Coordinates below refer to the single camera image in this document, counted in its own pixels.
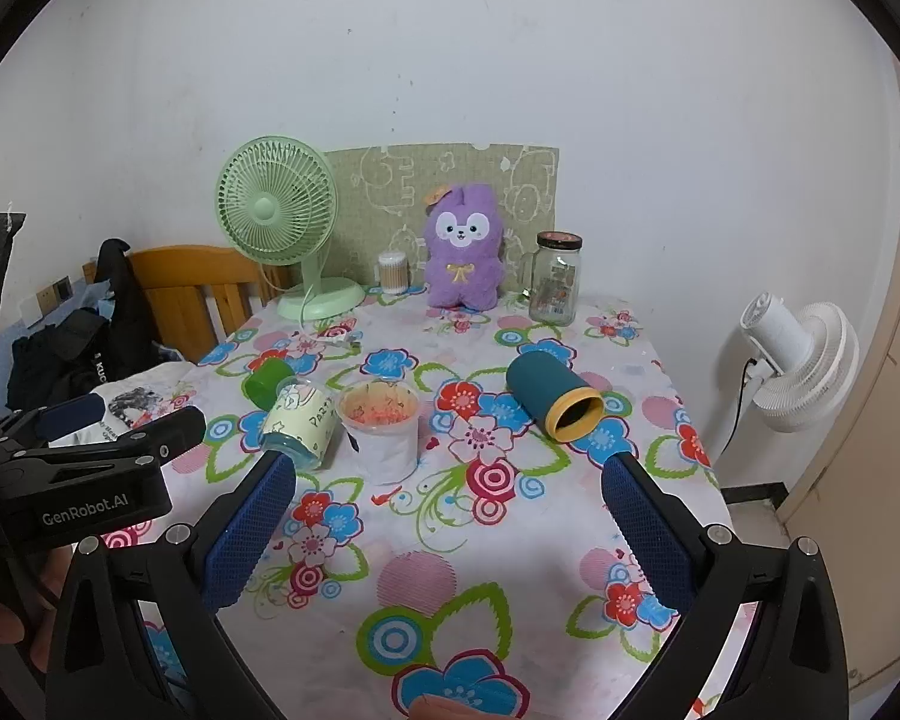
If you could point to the white printed shirt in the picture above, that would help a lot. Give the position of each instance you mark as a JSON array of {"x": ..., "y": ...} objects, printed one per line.
[{"x": 157, "y": 382}]

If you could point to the clear plastic cup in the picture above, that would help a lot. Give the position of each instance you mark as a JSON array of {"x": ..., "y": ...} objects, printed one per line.
[{"x": 382, "y": 450}]

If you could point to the green patterned mat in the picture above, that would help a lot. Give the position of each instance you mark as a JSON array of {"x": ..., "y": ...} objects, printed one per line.
[{"x": 390, "y": 180}]

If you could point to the floral tablecloth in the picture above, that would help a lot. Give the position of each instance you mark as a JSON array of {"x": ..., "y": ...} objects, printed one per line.
[{"x": 495, "y": 577}]

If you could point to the green-capped labelled bottle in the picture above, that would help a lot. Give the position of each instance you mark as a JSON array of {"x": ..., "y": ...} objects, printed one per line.
[{"x": 307, "y": 424}]

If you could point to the glass jar with lid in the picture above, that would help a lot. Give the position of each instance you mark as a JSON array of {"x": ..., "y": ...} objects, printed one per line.
[{"x": 555, "y": 281}]

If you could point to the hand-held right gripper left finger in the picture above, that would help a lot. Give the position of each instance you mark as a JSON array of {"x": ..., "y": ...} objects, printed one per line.
[{"x": 246, "y": 540}]

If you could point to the green desk fan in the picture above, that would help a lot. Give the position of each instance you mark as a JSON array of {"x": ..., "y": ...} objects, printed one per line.
[{"x": 270, "y": 206}]

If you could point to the black clothing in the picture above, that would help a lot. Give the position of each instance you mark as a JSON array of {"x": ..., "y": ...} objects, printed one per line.
[{"x": 120, "y": 330}]

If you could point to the small green cup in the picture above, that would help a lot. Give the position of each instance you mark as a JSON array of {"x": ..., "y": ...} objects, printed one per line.
[{"x": 266, "y": 379}]

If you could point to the purple plush toy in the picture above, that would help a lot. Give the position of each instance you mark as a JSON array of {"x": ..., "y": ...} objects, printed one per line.
[{"x": 461, "y": 270}]

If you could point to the white fan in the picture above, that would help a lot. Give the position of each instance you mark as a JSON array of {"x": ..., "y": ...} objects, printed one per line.
[{"x": 780, "y": 330}]

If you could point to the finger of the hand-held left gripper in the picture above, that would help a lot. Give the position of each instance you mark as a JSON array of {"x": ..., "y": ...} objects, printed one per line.
[
  {"x": 75, "y": 412},
  {"x": 174, "y": 427}
]

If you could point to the cotton swab container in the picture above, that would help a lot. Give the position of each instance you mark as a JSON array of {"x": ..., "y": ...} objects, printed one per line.
[{"x": 391, "y": 274}]

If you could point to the person's right hand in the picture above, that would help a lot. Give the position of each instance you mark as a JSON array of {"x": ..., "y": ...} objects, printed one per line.
[{"x": 444, "y": 709}]

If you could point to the wall socket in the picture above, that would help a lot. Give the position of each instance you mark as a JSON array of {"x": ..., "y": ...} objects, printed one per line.
[{"x": 50, "y": 298}]

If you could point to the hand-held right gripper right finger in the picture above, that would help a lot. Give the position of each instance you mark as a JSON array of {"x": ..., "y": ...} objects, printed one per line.
[{"x": 649, "y": 540}]

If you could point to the teal cup with yellow rim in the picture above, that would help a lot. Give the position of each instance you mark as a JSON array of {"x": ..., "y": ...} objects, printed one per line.
[{"x": 541, "y": 386}]

